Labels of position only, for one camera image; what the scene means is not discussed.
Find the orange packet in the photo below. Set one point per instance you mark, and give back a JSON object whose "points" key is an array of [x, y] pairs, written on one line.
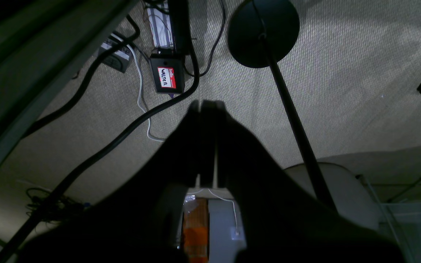
{"points": [[195, 235]]}

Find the black box with name tag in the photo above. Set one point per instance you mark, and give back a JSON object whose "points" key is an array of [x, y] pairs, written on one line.
{"points": [[167, 73]]}

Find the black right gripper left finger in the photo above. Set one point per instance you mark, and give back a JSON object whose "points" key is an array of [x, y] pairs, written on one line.
{"points": [[138, 223]]}

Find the black floor lamp stand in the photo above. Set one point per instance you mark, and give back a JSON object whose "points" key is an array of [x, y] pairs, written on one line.
{"points": [[260, 34]]}

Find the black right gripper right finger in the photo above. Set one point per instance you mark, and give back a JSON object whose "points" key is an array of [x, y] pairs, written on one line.
{"points": [[282, 222]]}

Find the grey power adapter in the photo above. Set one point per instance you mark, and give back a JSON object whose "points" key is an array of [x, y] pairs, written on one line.
{"points": [[119, 60]]}

